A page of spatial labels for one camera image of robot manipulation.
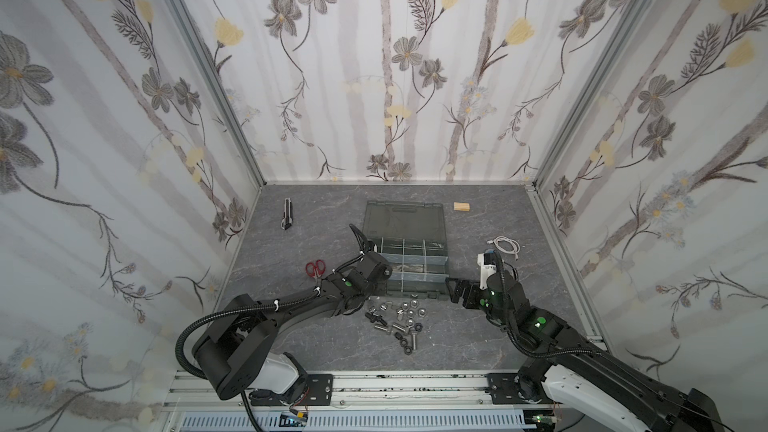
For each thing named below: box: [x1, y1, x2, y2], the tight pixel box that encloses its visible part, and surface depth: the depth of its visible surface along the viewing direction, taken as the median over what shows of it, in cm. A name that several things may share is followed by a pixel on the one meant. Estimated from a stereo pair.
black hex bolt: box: [364, 312, 388, 326], surface depth 88 cm
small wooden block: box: [453, 202, 471, 212], surface depth 114 cm
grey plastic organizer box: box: [362, 200, 449, 300], surface depth 100 cm
